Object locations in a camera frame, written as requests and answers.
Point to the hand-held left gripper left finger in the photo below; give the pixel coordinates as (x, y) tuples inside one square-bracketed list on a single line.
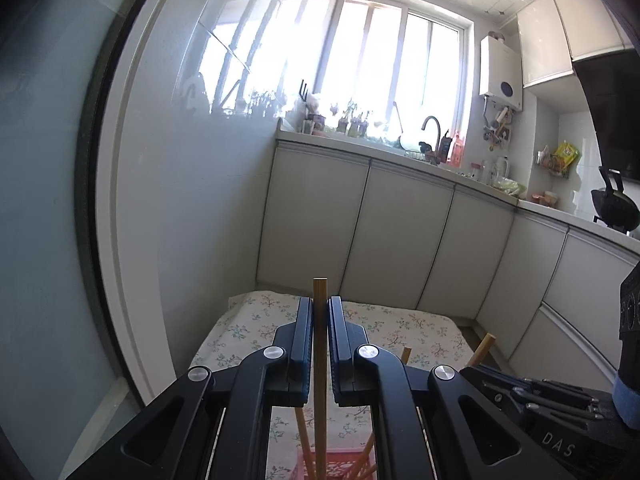
[(303, 360)]

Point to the yellow snack packet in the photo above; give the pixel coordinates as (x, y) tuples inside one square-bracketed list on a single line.
[(566, 154)]

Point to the white base cabinets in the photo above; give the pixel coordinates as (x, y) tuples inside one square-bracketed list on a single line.
[(400, 230)]

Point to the black range hood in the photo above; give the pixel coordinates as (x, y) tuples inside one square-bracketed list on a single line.
[(612, 110)]

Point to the red detergent bottle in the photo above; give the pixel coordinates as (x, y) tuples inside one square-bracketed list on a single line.
[(456, 149)]

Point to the red plastic basket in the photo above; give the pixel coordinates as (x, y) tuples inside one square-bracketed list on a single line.
[(340, 467)]

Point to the green vegetable bag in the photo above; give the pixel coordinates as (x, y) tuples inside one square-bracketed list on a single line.
[(510, 187)]

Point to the white water heater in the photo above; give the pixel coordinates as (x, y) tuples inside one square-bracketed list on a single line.
[(501, 72)]

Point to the floral table cloth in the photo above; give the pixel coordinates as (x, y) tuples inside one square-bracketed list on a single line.
[(250, 330)]

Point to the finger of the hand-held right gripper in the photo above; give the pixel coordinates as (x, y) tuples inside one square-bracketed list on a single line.
[(560, 407), (530, 385)]

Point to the curved metal faucet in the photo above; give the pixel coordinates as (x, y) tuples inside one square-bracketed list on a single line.
[(433, 132)]

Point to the white wall cabinets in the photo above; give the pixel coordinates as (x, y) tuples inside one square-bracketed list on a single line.
[(565, 25)]

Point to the white framed window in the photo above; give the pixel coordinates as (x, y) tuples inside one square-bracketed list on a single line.
[(390, 70)]

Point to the black wall hook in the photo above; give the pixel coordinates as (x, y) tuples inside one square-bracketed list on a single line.
[(303, 91)]

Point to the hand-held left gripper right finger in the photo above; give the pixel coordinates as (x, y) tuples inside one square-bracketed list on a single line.
[(339, 360)]

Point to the row of windowsill ornaments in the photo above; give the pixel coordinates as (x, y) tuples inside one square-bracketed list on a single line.
[(345, 122)]

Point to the white kitchen countertop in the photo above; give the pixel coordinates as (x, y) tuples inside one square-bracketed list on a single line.
[(550, 210)]

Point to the dark framed glass door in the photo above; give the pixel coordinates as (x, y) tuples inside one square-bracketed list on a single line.
[(50, 210)]

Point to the small pink cups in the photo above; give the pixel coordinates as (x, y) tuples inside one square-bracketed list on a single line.
[(545, 198)]

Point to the black wok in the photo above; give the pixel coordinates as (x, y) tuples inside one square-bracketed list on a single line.
[(612, 205)]

